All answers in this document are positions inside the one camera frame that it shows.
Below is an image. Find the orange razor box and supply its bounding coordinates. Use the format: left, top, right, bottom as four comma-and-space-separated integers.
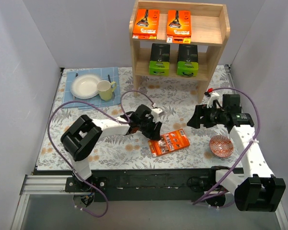
132, 9, 160, 40
166, 10, 192, 44
148, 129, 190, 157

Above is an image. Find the green black razor box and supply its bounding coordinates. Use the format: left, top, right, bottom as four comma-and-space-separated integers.
149, 43, 170, 76
176, 44, 199, 77

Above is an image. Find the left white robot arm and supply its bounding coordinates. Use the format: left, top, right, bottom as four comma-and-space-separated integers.
60, 104, 163, 192

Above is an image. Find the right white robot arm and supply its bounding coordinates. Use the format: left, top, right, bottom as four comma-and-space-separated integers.
187, 93, 286, 212

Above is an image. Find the floral tablecloth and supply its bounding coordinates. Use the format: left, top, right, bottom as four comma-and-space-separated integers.
36, 68, 240, 171

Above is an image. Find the red patterned bowl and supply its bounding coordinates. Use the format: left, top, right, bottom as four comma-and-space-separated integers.
209, 135, 234, 158

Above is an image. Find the black knife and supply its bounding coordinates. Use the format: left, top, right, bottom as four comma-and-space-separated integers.
108, 75, 117, 99

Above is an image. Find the yellow mug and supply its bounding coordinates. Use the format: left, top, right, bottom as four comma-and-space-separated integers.
96, 80, 117, 101

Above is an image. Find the blue checkered cloth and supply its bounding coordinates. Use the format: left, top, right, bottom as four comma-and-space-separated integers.
62, 67, 120, 107

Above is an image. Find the white plate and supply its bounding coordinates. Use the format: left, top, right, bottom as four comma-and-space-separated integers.
70, 74, 102, 99

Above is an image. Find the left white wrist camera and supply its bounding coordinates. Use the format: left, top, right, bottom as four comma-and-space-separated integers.
151, 103, 164, 123

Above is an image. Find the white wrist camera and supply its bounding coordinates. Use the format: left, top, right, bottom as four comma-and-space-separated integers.
151, 103, 164, 123
204, 88, 220, 108

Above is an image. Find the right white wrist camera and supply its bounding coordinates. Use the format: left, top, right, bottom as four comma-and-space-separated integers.
204, 88, 220, 108

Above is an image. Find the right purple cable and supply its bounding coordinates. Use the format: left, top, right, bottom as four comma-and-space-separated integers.
192, 87, 261, 208

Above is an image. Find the purple cable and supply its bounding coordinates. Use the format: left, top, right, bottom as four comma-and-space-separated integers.
192, 87, 261, 208
47, 90, 156, 218

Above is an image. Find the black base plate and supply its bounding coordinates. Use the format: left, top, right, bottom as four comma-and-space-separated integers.
64, 167, 238, 203

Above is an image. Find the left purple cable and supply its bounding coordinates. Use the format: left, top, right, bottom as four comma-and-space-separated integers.
47, 90, 156, 218

